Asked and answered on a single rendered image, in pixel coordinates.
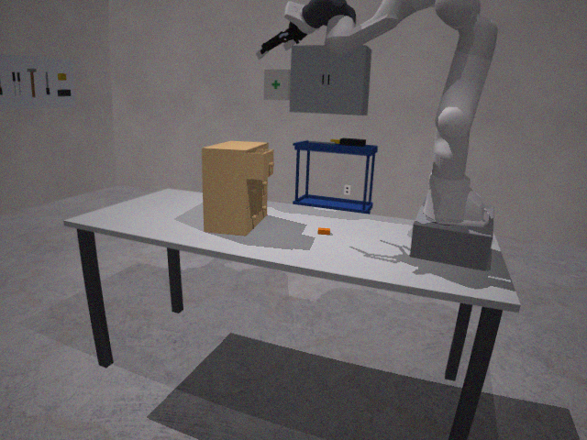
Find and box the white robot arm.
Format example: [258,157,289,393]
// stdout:
[284,0,498,226]

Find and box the small tan wooden chest of drawers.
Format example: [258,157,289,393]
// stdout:
[202,141,269,237]

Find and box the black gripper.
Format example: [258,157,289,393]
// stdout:
[256,22,307,60]

